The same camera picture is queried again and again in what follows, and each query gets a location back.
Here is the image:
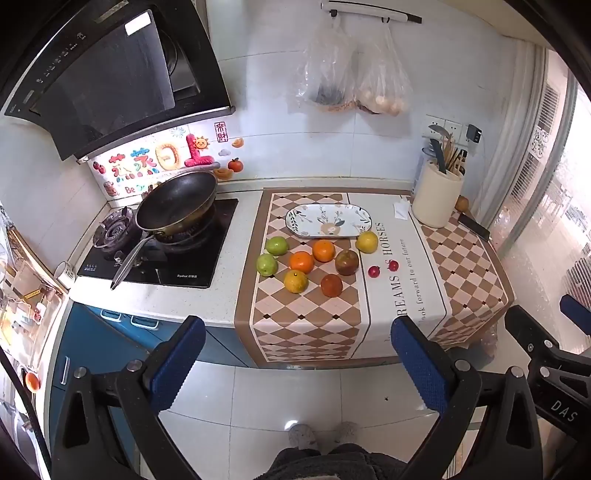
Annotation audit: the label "glass sliding door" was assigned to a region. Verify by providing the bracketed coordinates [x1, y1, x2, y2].
[485, 41, 591, 301]

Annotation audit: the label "white wall hook rail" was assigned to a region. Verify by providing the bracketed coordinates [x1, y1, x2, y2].
[322, 0, 423, 25]

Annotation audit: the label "clear plastic bag dark contents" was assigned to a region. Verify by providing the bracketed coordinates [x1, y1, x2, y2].
[295, 18, 358, 114]

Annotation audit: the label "white wall socket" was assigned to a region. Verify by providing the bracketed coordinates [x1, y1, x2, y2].
[425, 115, 462, 139]

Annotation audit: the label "yellow orange fruit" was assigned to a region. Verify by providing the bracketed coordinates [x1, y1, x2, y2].
[283, 270, 308, 294]

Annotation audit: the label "floral oval plate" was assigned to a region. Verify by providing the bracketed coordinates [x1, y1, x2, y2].
[285, 203, 374, 238]

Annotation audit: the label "black glass gas stove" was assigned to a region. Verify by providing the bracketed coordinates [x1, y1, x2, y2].
[76, 198, 240, 289]

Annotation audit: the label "bundle of wooden chopsticks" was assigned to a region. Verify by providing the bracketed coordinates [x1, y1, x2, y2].
[442, 134, 468, 177]

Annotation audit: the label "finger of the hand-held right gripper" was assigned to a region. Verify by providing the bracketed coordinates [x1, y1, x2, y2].
[504, 305, 561, 360]
[560, 294, 591, 335]

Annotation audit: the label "dark reddish brown apple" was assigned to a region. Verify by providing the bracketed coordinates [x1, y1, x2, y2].
[335, 249, 360, 276]

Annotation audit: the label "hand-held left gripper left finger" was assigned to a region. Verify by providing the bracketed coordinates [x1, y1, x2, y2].
[51, 315, 207, 480]

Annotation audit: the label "cluttered side shelf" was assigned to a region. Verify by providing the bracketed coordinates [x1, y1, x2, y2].
[0, 203, 70, 356]

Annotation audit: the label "blue kitchen cabinet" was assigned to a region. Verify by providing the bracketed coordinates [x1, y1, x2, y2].
[44, 300, 258, 480]

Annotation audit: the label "metal stove burner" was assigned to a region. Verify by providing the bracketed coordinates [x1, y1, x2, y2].
[92, 207, 141, 254]

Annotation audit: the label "cream utensil holder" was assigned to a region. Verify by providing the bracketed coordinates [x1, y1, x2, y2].
[412, 162, 465, 228]

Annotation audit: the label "colourful wall sticker banner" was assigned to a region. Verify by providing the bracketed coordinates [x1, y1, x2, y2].
[90, 134, 218, 198]

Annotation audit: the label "black frying pan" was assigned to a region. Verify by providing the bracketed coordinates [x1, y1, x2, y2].
[110, 171, 219, 291]

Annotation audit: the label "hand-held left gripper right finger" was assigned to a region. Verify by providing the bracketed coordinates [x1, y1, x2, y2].
[390, 316, 544, 480]

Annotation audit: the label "checked brown table mat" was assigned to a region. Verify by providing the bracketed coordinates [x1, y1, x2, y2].
[234, 187, 515, 368]

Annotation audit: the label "black range hood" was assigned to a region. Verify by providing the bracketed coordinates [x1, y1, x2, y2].
[0, 0, 236, 161]

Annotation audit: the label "grey slipper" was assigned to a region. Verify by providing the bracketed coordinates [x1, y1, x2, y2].
[335, 421, 361, 446]
[288, 422, 319, 450]

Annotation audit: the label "clear plastic bag pale contents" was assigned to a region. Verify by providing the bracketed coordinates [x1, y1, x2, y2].
[353, 21, 413, 116]

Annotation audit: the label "person's dark trouser legs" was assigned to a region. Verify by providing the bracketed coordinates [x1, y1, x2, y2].
[270, 443, 407, 480]

